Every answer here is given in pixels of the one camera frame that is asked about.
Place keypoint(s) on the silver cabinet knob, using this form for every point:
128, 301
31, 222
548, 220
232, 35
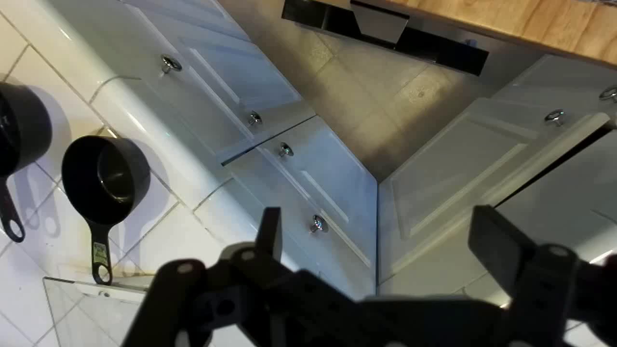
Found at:
610, 95
556, 116
255, 118
286, 151
319, 224
170, 64

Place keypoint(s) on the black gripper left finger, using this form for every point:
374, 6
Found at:
193, 301

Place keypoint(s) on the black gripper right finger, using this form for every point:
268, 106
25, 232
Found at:
546, 282

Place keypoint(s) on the white lower cabinet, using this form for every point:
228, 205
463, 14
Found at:
320, 174
463, 160

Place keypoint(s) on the wooden table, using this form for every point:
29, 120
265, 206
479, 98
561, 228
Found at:
552, 25

